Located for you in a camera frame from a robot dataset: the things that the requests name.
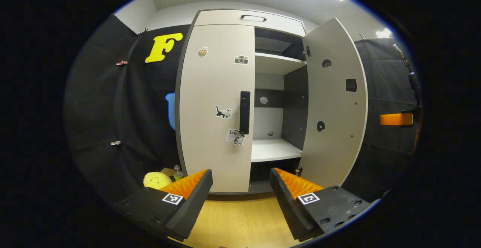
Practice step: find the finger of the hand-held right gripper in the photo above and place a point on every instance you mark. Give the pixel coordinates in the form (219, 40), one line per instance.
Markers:
(394, 119)

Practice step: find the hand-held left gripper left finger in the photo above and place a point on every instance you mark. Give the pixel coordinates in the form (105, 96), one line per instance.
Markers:
(191, 206)

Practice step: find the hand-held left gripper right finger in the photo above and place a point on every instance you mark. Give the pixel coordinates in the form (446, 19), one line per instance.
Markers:
(287, 206)

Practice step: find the beige double-door shoe cabinet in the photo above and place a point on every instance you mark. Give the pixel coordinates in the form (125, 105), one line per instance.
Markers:
(225, 17)

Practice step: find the white cabinet shelf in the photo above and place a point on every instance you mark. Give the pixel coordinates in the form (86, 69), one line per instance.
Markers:
(276, 64)
(274, 150)

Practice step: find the black backdrop cloth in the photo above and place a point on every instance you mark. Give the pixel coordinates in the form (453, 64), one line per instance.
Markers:
(105, 109)
(383, 146)

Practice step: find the small green bottle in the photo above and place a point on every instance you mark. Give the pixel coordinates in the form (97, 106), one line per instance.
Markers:
(178, 174)

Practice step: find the yellow plush toy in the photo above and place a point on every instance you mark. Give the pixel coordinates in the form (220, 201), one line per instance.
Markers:
(156, 180)

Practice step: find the small ceiling light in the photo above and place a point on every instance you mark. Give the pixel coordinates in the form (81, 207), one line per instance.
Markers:
(384, 33)

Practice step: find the white clip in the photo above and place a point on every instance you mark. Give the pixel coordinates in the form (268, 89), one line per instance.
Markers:
(115, 142)

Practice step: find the pink clip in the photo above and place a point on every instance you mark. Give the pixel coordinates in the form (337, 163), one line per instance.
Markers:
(121, 63)

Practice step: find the black clip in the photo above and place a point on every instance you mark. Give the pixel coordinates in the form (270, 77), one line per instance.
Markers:
(142, 31)

